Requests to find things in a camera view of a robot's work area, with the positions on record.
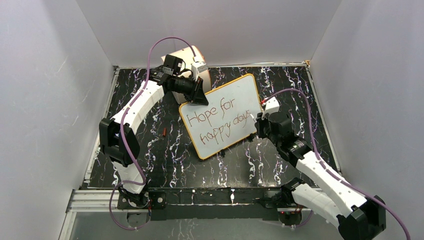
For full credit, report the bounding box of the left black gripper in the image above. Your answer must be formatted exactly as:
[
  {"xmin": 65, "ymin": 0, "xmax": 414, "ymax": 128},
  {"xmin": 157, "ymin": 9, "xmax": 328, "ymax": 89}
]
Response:
[{"xmin": 173, "ymin": 75, "xmax": 209, "ymax": 107}]

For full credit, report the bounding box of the yellow framed whiteboard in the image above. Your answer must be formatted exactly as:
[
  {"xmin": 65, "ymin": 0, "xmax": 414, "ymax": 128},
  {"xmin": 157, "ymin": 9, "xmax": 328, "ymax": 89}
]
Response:
[{"xmin": 179, "ymin": 73, "xmax": 262, "ymax": 160}]

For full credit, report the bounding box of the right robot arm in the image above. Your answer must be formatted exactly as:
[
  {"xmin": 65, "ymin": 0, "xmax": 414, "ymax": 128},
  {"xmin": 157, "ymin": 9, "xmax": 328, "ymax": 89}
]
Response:
[{"xmin": 254, "ymin": 112, "xmax": 387, "ymax": 240}]

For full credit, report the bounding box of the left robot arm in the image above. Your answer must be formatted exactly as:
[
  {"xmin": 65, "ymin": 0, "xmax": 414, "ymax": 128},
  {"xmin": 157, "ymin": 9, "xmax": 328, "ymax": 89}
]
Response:
[{"xmin": 99, "ymin": 54, "xmax": 209, "ymax": 208}]

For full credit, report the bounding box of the beige cylindrical container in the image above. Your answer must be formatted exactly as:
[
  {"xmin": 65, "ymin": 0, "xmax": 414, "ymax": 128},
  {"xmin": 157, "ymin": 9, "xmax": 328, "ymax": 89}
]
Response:
[{"xmin": 169, "ymin": 45, "xmax": 212, "ymax": 105}]

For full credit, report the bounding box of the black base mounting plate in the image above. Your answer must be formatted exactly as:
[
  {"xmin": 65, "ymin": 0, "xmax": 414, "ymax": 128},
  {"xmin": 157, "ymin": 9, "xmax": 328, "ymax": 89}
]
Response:
[{"xmin": 117, "ymin": 187, "xmax": 311, "ymax": 226}]

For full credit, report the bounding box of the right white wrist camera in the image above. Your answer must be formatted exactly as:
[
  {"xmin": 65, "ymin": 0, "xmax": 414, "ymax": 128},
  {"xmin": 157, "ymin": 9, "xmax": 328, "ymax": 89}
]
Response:
[{"xmin": 261, "ymin": 96, "xmax": 280, "ymax": 120}]

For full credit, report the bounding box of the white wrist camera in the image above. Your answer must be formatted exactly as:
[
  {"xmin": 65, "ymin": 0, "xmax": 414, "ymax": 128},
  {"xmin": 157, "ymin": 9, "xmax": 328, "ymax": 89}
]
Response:
[
  {"xmin": 191, "ymin": 55, "xmax": 208, "ymax": 81},
  {"xmin": 261, "ymin": 96, "xmax": 280, "ymax": 120}
]

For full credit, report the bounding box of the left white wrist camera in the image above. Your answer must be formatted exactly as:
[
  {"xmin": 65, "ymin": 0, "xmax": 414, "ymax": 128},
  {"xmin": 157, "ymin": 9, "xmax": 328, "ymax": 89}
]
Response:
[{"xmin": 191, "ymin": 55, "xmax": 208, "ymax": 81}]

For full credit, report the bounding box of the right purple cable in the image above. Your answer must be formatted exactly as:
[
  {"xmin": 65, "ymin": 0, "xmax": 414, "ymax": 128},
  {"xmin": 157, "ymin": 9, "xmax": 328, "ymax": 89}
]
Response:
[{"xmin": 261, "ymin": 88, "xmax": 412, "ymax": 240}]

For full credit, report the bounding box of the purple cable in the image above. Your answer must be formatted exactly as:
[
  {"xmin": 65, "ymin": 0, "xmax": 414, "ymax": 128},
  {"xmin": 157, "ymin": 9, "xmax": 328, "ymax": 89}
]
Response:
[
  {"xmin": 261, "ymin": 88, "xmax": 412, "ymax": 240},
  {"xmin": 108, "ymin": 36, "xmax": 200, "ymax": 231}
]

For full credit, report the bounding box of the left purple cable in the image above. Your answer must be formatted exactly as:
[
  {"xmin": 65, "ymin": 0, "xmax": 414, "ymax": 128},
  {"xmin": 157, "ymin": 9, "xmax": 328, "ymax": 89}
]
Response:
[{"xmin": 108, "ymin": 36, "xmax": 200, "ymax": 231}]

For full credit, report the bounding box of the aluminium frame rail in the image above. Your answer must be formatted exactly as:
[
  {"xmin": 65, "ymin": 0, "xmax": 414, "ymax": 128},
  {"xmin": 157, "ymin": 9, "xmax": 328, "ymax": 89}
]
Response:
[{"xmin": 66, "ymin": 187, "xmax": 295, "ymax": 212}]

